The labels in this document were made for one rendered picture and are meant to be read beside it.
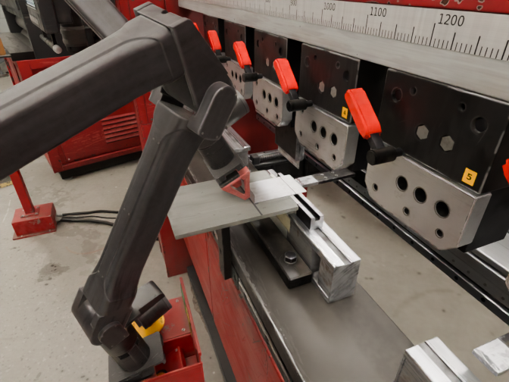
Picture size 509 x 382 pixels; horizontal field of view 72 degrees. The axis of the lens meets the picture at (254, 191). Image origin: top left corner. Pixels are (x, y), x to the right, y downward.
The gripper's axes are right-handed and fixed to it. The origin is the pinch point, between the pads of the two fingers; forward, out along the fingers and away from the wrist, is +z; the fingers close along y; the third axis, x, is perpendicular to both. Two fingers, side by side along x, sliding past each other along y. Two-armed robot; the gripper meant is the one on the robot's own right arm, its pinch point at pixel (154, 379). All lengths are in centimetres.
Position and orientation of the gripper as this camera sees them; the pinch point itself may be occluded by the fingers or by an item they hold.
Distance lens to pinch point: 81.9
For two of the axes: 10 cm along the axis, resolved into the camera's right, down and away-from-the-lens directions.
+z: 2.2, 7.8, 5.9
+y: 9.1, -3.8, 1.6
